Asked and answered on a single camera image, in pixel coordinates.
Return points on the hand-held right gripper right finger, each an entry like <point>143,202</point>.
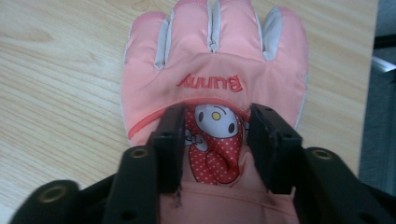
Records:
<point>272,149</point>

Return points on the pink padded cartoon glove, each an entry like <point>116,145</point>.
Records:
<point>218,68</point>

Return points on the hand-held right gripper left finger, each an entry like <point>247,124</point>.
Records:
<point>170,149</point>

